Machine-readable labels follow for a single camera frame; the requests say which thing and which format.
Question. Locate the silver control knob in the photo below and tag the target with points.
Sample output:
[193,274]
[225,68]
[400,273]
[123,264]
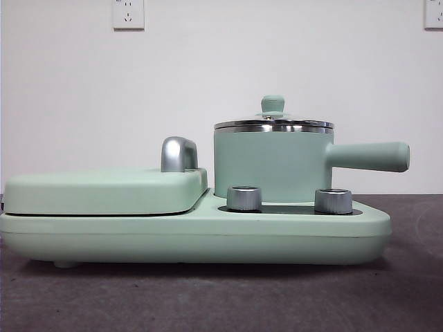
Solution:
[244,198]
[334,200]

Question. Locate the green breakfast machine base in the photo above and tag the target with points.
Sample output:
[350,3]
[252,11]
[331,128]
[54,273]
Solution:
[207,238]

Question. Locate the white wall socket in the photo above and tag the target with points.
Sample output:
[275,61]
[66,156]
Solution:
[128,15]
[434,14]

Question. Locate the glass lid with green knob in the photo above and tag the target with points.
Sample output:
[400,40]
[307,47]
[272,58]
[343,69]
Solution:
[272,103]

